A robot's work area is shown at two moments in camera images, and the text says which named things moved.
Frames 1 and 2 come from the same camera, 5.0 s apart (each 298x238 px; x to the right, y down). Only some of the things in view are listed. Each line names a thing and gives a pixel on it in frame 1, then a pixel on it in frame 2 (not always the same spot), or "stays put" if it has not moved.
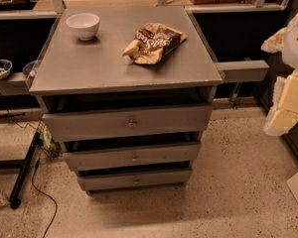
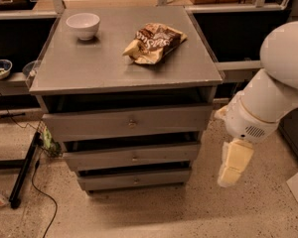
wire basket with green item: x=47 y=143 stays put
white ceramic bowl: x=84 y=24 stays put
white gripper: x=296 y=45 -> x=246 y=121
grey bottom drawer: x=132 y=180 stays put
